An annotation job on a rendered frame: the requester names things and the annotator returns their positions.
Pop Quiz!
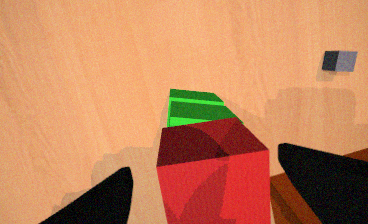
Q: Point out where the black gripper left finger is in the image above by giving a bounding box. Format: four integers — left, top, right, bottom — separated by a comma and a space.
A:
39, 167, 133, 224

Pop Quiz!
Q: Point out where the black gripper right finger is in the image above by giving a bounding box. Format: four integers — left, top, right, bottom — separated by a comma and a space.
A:
277, 143, 368, 224

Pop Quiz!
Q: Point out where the green block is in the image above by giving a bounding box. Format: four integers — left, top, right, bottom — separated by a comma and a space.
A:
169, 101, 244, 127
167, 89, 224, 127

